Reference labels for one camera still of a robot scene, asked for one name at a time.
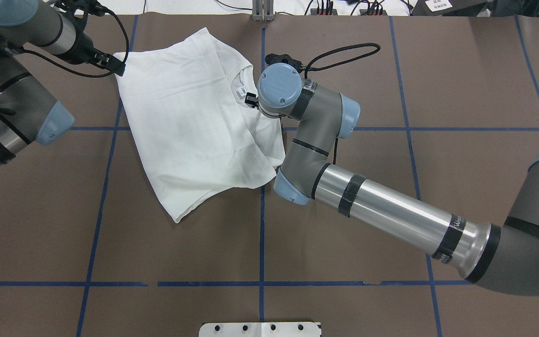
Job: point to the white long-sleeve printed shirt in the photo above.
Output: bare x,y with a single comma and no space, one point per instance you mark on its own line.
194,134

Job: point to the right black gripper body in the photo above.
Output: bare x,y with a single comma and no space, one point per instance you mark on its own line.
251,99

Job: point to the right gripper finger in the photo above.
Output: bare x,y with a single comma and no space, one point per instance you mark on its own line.
252,105
251,98

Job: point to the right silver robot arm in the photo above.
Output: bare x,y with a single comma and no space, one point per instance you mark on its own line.
503,259

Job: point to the aluminium camera post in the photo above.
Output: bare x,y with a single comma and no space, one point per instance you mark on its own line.
263,10

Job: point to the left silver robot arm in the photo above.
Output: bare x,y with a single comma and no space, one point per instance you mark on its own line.
28,111

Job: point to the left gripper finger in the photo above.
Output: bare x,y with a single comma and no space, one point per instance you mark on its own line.
117,70
111,63

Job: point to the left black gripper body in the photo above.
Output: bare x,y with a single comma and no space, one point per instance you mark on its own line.
83,48

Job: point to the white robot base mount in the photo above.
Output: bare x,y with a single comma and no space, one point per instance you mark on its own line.
261,329

